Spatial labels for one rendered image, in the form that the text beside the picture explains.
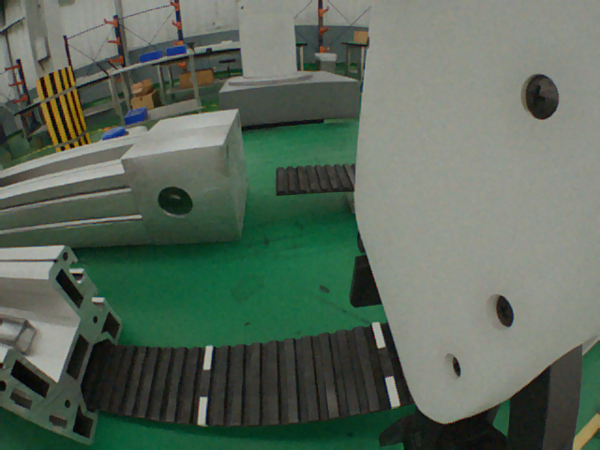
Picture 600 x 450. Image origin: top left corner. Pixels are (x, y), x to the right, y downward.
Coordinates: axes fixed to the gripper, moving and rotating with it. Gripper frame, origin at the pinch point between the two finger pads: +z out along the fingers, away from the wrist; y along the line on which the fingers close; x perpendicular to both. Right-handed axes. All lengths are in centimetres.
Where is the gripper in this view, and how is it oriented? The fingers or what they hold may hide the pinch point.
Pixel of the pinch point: (396, 352)
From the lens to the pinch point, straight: 15.2
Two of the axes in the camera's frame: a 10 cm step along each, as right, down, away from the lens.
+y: -0.7, -6.2, 7.8
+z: 0.3, 7.8, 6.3
